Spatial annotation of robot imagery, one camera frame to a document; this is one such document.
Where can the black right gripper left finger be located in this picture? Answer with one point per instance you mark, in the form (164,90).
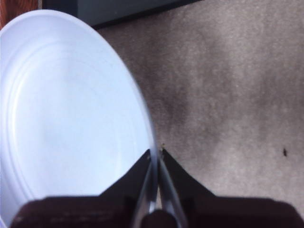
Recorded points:
(114,209)

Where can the blue round plate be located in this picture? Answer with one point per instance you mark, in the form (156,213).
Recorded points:
(71,114)

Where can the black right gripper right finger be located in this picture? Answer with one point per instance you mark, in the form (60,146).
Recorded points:
(213,211)

